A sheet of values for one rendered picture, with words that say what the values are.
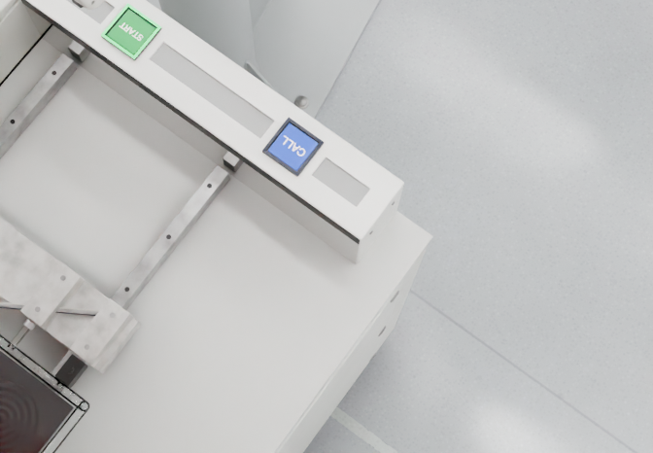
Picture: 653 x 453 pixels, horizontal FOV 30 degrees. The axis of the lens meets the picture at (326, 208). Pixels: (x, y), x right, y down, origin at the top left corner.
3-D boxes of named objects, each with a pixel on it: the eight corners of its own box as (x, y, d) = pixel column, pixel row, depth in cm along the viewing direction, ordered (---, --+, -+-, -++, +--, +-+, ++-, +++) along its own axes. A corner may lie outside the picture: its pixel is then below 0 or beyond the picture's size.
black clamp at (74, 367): (71, 388, 153) (67, 386, 151) (57, 377, 153) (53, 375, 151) (88, 365, 154) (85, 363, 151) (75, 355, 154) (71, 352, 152)
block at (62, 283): (45, 331, 155) (40, 327, 152) (24, 314, 156) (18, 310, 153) (85, 281, 157) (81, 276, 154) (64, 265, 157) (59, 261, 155)
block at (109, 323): (93, 367, 154) (89, 365, 151) (73, 352, 155) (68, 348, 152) (133, 317, 156) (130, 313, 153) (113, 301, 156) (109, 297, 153)
